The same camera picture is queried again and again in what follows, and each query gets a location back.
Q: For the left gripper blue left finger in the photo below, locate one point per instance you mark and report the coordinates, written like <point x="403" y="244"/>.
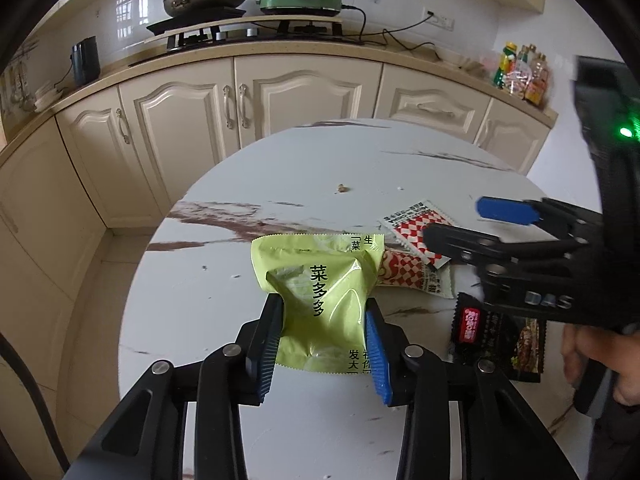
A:
<point x="262" y="351"/>

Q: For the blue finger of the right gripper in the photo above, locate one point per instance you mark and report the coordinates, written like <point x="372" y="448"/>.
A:
<point x="511" y="211"/>
<point x="465" y="246"/>

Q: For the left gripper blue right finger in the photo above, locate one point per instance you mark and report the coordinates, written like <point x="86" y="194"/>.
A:
<point x="385" y="345"/>

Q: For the lime green packet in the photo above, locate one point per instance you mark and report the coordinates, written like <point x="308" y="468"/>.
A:
<point x="325" y="281"/>

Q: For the black red wrapper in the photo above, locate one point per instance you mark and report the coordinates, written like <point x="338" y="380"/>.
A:
<point x="515" y="344"/>

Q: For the person right hand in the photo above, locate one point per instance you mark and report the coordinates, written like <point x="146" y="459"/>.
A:
<point x="619" y="353"/>

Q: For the red white checkered wrapper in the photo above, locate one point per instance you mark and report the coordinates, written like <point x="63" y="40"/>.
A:
<point x="407" y="225"/>

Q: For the round white marble table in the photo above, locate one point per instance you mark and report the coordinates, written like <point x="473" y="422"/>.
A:
<point x="306" y="212"/>

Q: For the condiment bottles group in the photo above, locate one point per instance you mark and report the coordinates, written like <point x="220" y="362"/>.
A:
<point x="524" y="73"/>

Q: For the cream lower cabinets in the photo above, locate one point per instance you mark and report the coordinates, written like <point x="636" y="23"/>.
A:
<point x="121" y="153"/>

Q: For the black gas stove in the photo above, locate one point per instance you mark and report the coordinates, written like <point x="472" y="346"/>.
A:
<point x="270" y="27"/>

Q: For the white bowls stack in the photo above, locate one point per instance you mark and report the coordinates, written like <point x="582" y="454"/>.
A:
<point x="45" y="96"/>

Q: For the dark electric kettle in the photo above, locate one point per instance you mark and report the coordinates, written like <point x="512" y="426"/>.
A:
<point x="84" y="57"/>

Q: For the hanging utensil rack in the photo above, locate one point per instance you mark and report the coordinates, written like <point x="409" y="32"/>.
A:
<point x="15" y="91"/>

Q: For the wall power socket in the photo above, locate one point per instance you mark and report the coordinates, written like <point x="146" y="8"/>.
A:
<point x="438" y="20"/>

